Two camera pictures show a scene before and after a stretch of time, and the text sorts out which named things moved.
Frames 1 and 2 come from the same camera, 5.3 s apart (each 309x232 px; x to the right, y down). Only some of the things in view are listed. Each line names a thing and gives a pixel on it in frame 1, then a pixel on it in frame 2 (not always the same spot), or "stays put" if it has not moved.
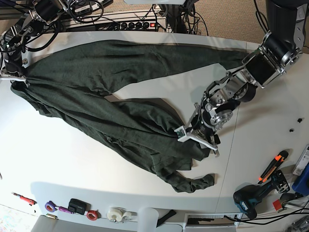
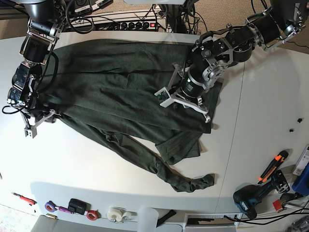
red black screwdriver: [30, 201] stays put
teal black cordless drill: [246, 196] stays put
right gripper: [182, 133] → [166, 97]
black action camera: [78, 207] stays put
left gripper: [6, 75] → [31, 131]
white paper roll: [147, 219] stays put
